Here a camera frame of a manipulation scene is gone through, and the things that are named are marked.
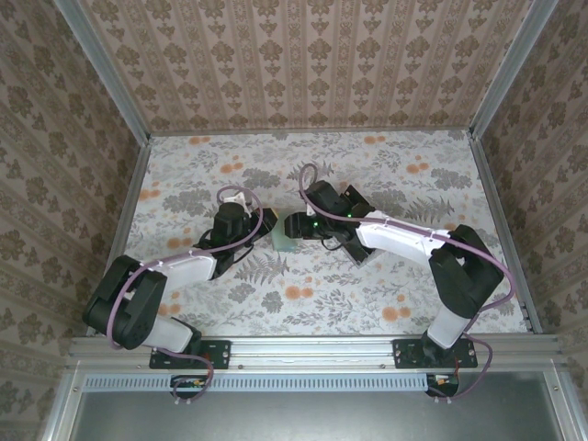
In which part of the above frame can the green card holder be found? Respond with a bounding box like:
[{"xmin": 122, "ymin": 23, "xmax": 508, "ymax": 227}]
[{"xmin": 270, "ymin": 223, "xmax": 298, "ymax": 253}]

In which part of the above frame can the black credit card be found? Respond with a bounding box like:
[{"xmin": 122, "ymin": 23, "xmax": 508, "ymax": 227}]
[
  {"xmin": 343, "ymin": 234, "xmax": 374, "ymax": 264},
  {"xmin": 339, "ymin": 183, "xmax": 369, "ymax": 209}
]

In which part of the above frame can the floral patterned table cover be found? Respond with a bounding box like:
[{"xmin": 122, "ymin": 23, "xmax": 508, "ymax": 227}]
[{"xmin": 103, "ymin": 130, "xmax": 529, "ymax": 337}]

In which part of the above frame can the black controller box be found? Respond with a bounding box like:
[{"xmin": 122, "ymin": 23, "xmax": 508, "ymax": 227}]
[
  {"xmin": 170, "ymin": 374, "xmax": 209, "ymax": 400},
  {"xmin": 424, "ymin": 372, "xmax": 461, "ymax": 399}
]

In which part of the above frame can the grey metal sheet panel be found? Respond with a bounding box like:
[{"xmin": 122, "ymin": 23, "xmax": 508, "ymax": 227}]
[{"xmin": 73, "ymin": 370, "xmax": 569, "ymax": 441}]

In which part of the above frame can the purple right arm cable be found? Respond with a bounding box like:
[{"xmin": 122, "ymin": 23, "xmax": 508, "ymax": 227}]
[{"xmin": 297, "ymin": 162, "xmax": 515, "ymax": 406}]

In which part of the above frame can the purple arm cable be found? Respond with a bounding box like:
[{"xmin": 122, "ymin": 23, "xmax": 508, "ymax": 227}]
[
  {"xmin": 297, "ymin": 162, "xmax": 515, "ymax": 406},
  {"xmin": 106, "ymin": 185, "xmax": 267, "ymax": 408}
]

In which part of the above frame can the aluminium back rail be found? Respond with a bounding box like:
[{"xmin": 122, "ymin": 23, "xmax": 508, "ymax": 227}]
[{"xmin": 149, "ymin": 126, "xmax": 474, "ymax": 137}]

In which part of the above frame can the aluminium side rail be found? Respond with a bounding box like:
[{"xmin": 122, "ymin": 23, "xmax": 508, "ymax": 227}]
[
  {"xmin": 86, "ymin": 133, "xmax": 153, "ymax": 339},
  {"xmin": 468, "ymin": 132, "xmax": 543, "ymax": 334}
]

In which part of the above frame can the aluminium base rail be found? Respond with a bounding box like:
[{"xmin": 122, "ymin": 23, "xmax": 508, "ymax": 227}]
[{"xmin": 67, "ymin": 334, "xmax": 562, "ymax": 370}]

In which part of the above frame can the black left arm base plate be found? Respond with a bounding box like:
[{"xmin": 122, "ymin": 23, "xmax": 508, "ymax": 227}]
[{"xmin": 149, "ymin": 338, "xmax": 231, "ymax": 370}]

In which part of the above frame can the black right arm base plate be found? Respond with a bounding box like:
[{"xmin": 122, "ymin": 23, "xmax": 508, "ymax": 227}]
[{"xmin": 393, "ymin": 337, "xmax": 478, "ymax": 370}]

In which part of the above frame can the white slotted cable duct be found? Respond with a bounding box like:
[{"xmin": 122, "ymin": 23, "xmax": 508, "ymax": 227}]
[{"xmin": 85, "ymin": 375, "xmax": 431, "ymax": 392}]

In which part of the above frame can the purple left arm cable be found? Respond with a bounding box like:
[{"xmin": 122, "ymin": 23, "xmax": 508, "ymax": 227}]
[{"xmin": 106, "ymin": 185, "xmax": 267, "ymax": 408}]

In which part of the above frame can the aluminium corner post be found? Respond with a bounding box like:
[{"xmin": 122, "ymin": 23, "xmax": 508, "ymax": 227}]
[
  {"xmin": 470, "ymin": 0, "xmax": 550, "ymax": 139},
  {"xmin": 52, "ymin": 0, "xmax": 153, "ymax": 143}
]

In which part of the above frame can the aluminium lower frame rail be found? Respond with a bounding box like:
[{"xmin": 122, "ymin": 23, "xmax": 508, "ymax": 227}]
[
  {"xmin": 43, "ymin": 367, "xmax": 86, "ymax": 441},
  {"xmin": 544, "ymin": 362, "xmax": 582, "ymax": 441}
]

